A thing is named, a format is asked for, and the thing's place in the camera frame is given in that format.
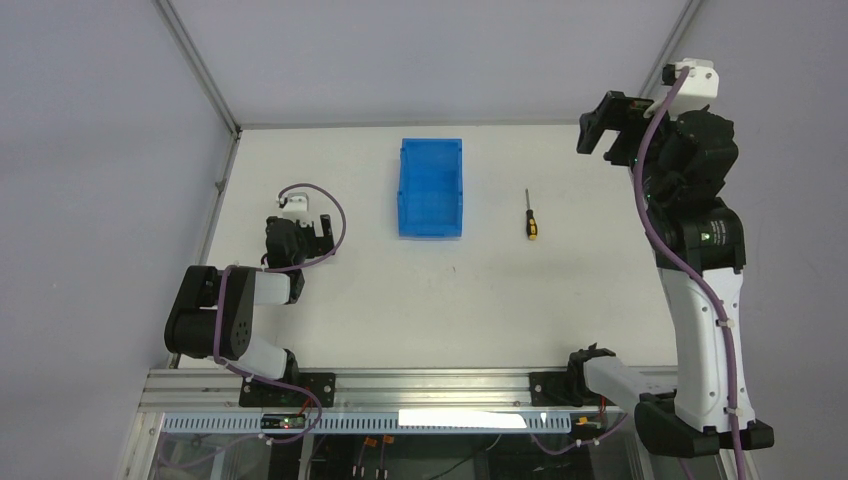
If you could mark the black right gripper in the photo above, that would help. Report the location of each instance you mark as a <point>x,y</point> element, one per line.
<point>622,124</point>

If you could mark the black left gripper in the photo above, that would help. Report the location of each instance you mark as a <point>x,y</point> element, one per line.
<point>317,237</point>

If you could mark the black yellow screwdriver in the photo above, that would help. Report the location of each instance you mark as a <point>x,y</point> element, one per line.
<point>531,227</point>

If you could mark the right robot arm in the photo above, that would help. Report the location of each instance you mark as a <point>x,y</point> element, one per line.
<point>700,254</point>

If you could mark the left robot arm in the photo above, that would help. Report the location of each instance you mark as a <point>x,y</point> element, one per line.
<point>213,312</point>

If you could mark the blue plastic bin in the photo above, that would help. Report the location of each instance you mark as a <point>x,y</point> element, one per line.
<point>430,188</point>

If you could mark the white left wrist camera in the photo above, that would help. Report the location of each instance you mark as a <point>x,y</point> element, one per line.
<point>294,206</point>

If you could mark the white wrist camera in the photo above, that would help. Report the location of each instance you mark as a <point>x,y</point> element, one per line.
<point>699,89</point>
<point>294,206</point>

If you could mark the aluminium enclosure frame post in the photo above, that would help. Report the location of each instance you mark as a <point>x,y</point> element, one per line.
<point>678,32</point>

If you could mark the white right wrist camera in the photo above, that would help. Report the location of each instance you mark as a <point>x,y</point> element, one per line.
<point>699,89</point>

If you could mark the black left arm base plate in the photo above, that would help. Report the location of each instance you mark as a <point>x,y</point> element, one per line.
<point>288,391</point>

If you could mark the slotted cable duct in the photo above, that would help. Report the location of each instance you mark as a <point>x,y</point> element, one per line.
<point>403,422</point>

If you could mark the aluminium front rail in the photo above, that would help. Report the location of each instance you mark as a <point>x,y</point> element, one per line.
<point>355,390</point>

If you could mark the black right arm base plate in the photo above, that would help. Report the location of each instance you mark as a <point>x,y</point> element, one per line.
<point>563,391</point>

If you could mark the left aluminium frame post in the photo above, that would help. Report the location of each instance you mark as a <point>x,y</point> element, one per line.
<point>233,132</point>

